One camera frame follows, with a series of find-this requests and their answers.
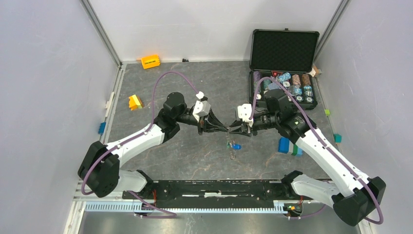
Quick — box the black poker chip case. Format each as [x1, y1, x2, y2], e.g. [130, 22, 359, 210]
[248, 29, 319, 110]

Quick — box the blue cube left rail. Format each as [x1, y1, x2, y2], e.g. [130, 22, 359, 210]
[98, 122, 106, 135]

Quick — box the white toothed cable rail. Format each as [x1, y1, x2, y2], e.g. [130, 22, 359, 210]
[84, 201, 291, 214]

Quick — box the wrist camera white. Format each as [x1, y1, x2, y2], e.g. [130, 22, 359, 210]
[236, 103, 254, 127]
[192, 91, 211, 122]

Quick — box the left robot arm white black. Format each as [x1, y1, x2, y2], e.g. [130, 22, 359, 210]
[78, 92, 228, 199]

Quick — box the yellow orange brick stack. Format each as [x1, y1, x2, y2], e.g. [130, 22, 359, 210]
[129, 95, 144, 111]

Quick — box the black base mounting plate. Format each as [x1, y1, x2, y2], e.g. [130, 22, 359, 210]
[137, 179, 307, 209]

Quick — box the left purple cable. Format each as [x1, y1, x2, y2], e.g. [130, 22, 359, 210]
[80, 71, 202, 219]

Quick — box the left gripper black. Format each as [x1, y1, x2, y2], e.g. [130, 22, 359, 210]
[175, 107, 228, 136]

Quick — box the orange toothed block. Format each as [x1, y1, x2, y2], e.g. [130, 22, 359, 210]
[141, 55, 161, 69]

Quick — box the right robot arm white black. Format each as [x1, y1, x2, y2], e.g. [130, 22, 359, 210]
[232, 89, 386, 226]

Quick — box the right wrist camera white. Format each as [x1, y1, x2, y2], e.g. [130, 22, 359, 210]
[236, 103, 254, 127]

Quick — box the blue green white brick stack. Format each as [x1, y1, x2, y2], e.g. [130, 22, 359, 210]
[278, 137, 303, 157]

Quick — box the wooden block behind case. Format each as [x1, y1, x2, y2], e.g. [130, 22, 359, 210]
[309, 64, 322, 78]

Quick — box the purple cable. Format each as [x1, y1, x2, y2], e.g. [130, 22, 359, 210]
[80, 71, 202, 219]
[250, 77, 385, 225]

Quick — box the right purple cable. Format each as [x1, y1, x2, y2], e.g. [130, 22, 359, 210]
[250, 77, 385, 225]

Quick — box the playing card deck blue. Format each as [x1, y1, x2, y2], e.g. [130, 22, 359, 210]
[267, 82, 282, 91]

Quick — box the teal cube right edge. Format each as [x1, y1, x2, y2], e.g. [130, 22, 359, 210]
[333, 133, 342, 144]

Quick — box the key with blue tag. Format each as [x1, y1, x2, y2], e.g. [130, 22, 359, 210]
[227, 142, 242, 150]

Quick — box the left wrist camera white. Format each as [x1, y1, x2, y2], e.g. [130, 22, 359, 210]
[192, 91, 211, 122]

